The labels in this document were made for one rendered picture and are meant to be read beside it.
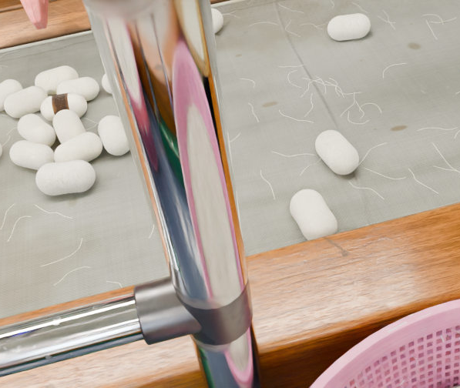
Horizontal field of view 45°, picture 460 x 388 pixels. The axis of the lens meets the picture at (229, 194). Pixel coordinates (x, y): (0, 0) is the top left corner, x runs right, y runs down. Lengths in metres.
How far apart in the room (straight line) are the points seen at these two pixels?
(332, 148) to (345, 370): 0.15
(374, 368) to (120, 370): 0.11
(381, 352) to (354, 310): 0.02
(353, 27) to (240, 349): 0.32
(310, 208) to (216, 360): 0.14
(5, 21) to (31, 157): 0.19
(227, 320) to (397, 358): 0.11
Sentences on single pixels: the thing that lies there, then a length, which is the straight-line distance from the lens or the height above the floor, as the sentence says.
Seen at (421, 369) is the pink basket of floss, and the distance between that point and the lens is 0.28.
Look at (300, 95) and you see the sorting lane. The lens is 0.41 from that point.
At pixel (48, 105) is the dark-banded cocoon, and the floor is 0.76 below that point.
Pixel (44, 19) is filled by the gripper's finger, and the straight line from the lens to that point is 0.40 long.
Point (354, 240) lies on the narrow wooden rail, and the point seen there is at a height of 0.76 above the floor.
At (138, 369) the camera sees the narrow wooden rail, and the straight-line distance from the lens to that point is 0.26.
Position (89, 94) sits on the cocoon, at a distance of 0.43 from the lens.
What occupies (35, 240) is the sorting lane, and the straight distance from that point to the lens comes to 0.35.
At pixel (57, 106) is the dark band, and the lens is 0.42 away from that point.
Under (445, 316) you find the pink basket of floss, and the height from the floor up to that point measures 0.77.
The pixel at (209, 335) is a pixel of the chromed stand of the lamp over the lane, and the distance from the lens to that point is 0.18.
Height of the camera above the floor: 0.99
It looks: 47 degrees down
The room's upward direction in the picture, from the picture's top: 9 degrees counter-clockwise
